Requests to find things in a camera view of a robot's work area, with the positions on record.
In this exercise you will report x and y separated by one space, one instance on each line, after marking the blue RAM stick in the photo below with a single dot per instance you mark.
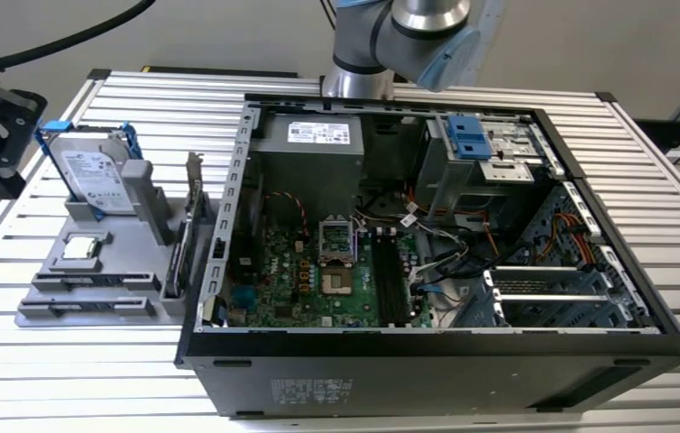
83 310
90 280

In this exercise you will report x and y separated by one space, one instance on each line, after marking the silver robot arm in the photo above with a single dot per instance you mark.
355 67

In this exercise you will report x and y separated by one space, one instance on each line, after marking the hard disk in blue carrier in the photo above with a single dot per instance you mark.
90 171

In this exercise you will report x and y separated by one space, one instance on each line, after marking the silver CPU chip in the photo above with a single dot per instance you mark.
80 248

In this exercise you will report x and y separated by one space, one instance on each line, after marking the grey parts rack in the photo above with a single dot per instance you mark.
135 261

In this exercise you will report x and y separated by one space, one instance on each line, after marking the black green graphics card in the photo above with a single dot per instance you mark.
178 261

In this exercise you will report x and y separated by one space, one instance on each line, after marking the grey power supply unit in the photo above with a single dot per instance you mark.
310 180

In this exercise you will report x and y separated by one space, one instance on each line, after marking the CPU socket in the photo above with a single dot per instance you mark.
339 282

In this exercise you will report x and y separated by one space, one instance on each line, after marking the green motherboard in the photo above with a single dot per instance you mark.
315 311

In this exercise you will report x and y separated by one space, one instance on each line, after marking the blue plastic drive latch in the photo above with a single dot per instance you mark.
468 135

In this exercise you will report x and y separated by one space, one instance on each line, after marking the metal optical drive cage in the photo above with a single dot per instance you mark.
508 173

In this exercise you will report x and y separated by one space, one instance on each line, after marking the black open PC case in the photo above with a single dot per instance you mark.
436 374

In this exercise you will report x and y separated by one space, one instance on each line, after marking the metal disk bay cage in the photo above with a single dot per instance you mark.
556 270

